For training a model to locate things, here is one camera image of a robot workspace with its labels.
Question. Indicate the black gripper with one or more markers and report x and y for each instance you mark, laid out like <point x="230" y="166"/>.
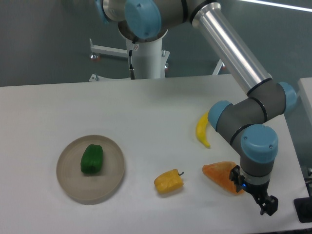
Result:
<point x="257" y="187"/>

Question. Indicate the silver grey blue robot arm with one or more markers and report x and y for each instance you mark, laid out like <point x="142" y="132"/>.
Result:
<point x="144" y="23"/>

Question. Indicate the yellow bell pepper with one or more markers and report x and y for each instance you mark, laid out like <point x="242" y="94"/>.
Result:
<point x="169" y="181"/>

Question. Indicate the green bell pepper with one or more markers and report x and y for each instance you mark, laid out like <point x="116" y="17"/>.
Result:
<point x="92" y="159"/>

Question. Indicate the beige round plate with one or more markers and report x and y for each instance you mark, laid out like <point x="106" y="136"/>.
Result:
<point x="90" y="189"/>

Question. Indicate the black device at table edge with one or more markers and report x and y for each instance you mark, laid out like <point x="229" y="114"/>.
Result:
<point x="303" y="206"/>

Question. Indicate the orange fruit wedge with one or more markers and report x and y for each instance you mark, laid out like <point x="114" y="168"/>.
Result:
<point x="219" y="173"/>

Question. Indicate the yellow banana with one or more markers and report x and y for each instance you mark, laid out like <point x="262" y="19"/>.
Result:
<point x="200" y="130"/>

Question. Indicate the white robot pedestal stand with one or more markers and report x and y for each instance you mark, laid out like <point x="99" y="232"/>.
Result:
<point x="146" y="57"/>

